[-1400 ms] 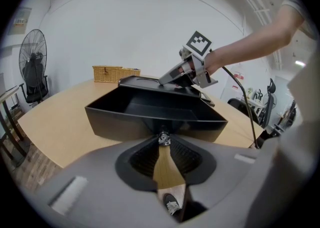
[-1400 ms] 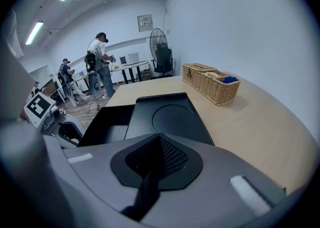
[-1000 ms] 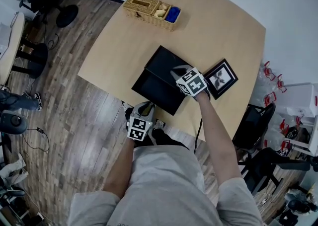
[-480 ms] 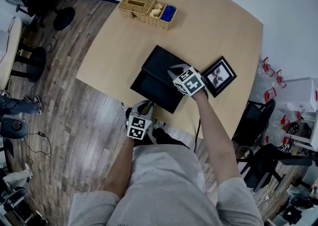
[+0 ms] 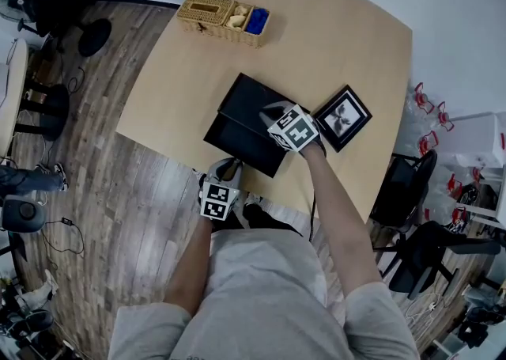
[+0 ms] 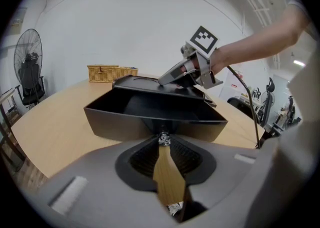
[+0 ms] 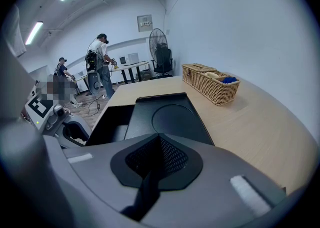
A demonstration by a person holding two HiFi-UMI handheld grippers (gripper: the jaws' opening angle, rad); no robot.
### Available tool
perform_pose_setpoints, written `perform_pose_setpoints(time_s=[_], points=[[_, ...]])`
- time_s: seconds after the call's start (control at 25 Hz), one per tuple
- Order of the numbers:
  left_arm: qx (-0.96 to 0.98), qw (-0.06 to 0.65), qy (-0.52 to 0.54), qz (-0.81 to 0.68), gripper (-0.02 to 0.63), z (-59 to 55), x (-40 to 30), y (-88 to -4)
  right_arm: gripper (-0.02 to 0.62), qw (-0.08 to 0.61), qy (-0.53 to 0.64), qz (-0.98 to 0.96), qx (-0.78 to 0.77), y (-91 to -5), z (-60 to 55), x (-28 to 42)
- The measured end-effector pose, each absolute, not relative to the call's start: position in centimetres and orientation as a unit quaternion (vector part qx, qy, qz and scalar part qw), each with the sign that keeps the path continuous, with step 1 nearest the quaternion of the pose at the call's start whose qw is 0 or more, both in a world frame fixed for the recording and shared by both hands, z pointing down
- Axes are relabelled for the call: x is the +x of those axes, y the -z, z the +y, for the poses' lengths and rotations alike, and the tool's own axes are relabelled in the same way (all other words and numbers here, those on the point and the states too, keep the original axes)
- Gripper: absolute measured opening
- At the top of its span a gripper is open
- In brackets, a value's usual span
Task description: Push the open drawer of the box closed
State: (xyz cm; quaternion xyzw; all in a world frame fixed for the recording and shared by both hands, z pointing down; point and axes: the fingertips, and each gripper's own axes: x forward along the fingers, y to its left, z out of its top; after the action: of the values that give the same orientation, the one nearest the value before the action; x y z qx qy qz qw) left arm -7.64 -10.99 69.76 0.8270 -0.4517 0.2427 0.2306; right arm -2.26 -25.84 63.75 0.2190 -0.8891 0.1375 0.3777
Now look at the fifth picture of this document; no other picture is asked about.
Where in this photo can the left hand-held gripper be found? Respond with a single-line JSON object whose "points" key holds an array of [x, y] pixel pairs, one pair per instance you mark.
{"points": [[215, 200]]}

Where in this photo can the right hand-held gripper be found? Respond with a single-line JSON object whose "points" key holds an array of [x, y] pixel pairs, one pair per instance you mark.
{"points": [[296, 133]]}

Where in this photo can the person's left forearm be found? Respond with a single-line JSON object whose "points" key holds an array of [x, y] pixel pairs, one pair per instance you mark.
{"points": [[189, 267]]}

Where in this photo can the person's right forearm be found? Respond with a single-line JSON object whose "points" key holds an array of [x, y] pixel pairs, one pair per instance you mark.
{"points": [[344, 224]]}

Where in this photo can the person's left sneaker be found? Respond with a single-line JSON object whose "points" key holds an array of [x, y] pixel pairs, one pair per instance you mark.
{"points": [[199, 176]]}

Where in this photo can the person's black trousers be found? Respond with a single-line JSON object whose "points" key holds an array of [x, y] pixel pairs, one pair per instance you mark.
{"points": [[269, 222]]}

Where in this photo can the blue item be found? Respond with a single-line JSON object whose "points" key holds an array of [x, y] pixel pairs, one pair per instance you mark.
{"points": [[257, 21]]}

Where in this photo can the cream item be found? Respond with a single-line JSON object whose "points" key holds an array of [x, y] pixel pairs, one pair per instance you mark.
{"points": [[239, 17]]}

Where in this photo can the woven wicker tissue basket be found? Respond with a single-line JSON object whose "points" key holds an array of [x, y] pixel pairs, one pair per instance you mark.
{"points": [[201, 14]]}

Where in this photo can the person's grey shirt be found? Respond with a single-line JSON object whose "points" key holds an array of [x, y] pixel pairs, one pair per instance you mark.
{"points": [[261, 299]]}

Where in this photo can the group of clear water jugs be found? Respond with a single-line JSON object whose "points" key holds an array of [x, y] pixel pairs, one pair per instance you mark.
{"points": [[413, 121]]}

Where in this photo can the black folding chair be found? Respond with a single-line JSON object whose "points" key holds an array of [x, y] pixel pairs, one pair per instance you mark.
{"points": [[403, 188]]}

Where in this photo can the black standing fan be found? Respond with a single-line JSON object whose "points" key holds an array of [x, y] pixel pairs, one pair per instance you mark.
{"points": [[95, 38]]}

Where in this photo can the black mesh office chair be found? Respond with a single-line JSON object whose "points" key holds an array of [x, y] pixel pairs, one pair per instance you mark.
{"points": [[427, 255]]}

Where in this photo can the white storage box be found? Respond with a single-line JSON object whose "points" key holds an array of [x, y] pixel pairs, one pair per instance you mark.
{"points": [[474, 133]]}

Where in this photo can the grey stool seat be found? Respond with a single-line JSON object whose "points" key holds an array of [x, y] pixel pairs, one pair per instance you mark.
{"points": [[23, 212]]}

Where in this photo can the beige round table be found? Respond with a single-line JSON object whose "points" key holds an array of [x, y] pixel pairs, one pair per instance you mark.
{"points": [[16, 85]]}

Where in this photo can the black picture frame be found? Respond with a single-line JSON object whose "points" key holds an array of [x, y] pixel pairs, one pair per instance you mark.
{"points": [[342, 118]]}

